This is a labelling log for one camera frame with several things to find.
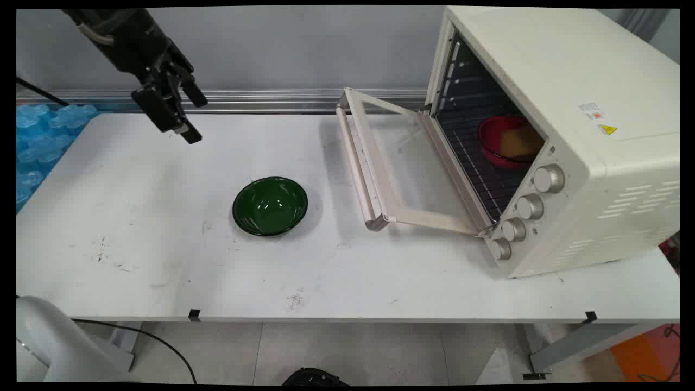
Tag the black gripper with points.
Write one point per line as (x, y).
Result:
(127, 38)

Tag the cream glass oven door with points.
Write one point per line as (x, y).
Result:
(374, 179)

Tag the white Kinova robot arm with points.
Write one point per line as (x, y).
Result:
(54, 342)

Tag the blue bubble wrap sheet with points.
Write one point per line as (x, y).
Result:
(40, 141)

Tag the green bowl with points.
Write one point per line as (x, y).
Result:
(270, 206)

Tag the black tape piece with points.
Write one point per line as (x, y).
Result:
(194, 314)
(591, 316)

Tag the grey table leg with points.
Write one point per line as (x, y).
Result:
(125, 342)
(581, 345)

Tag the black round floor object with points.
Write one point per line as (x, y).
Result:
(314, 376)

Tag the red bowl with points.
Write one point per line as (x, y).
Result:
(491, 141)

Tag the yellow bread slice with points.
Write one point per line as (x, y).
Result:
(520, 142)

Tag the silver oven knob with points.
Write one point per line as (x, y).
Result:
(513, 229)
(530, 207)
(549, 178)
(500, 248)

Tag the yellow warning sticker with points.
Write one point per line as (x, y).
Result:
(607, 129)

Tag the cream toaster oven body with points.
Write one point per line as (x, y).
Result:
(608, 136)

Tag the orange floor mat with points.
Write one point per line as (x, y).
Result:
(646, 355)

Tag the aluminium rail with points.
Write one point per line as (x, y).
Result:
(260, 100)

